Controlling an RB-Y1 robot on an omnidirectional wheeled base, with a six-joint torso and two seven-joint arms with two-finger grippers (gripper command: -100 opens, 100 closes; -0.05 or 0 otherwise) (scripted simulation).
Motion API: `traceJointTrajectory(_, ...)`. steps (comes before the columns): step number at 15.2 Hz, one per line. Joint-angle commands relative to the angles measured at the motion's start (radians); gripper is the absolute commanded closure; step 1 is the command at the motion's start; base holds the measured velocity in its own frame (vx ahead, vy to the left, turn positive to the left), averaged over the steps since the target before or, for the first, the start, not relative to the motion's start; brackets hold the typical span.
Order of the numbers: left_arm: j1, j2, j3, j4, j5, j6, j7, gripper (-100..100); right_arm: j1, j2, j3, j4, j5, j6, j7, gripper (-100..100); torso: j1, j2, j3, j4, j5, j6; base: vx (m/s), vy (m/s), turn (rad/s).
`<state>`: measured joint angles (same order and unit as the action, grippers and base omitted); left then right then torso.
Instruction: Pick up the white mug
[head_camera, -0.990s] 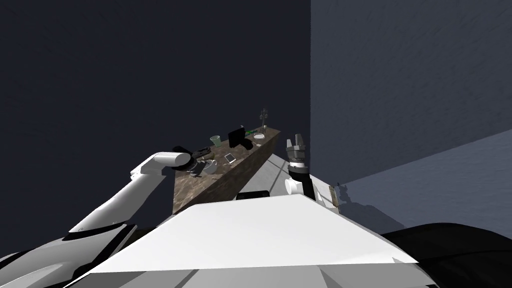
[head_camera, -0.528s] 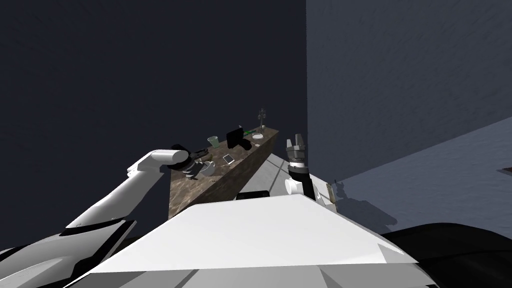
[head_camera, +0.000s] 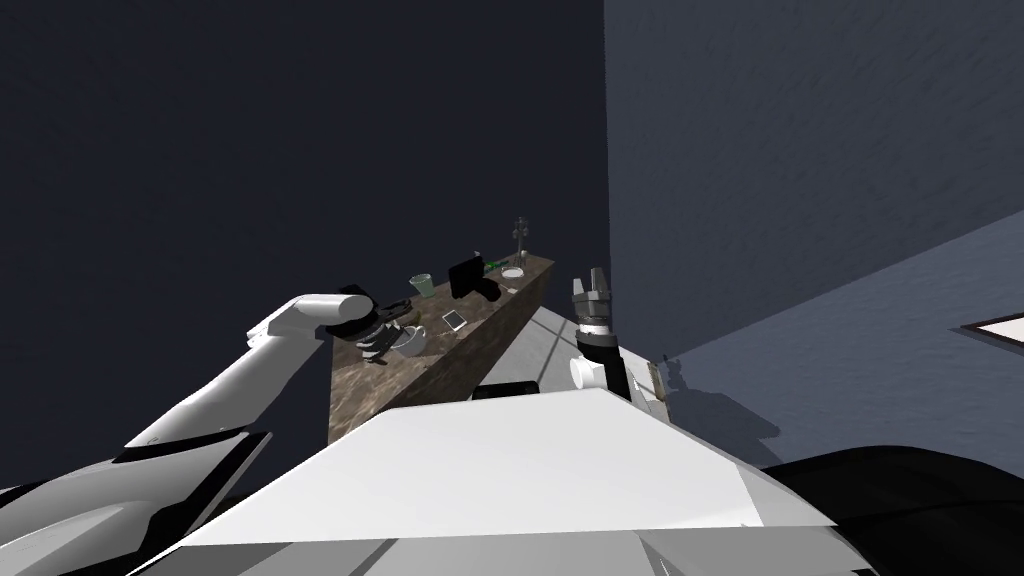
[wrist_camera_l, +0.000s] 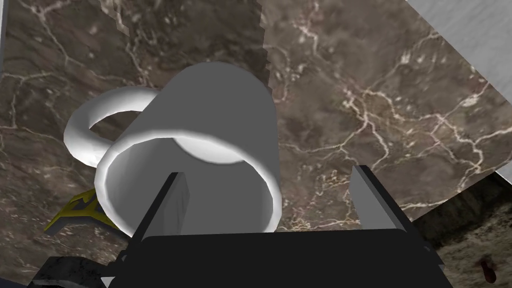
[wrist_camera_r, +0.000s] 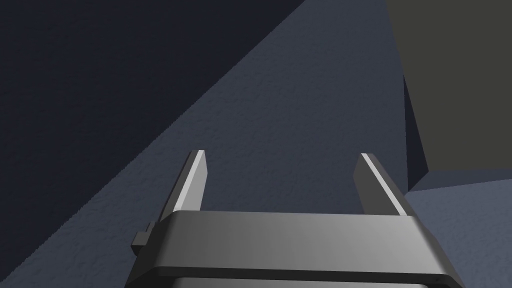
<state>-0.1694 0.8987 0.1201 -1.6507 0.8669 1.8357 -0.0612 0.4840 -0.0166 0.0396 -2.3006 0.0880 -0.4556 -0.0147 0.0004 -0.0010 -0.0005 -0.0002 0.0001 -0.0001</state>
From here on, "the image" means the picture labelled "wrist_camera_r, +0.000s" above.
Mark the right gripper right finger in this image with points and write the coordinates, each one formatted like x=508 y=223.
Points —
x=380 y=190

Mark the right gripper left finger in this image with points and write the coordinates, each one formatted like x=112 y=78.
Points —
x=189 y=184

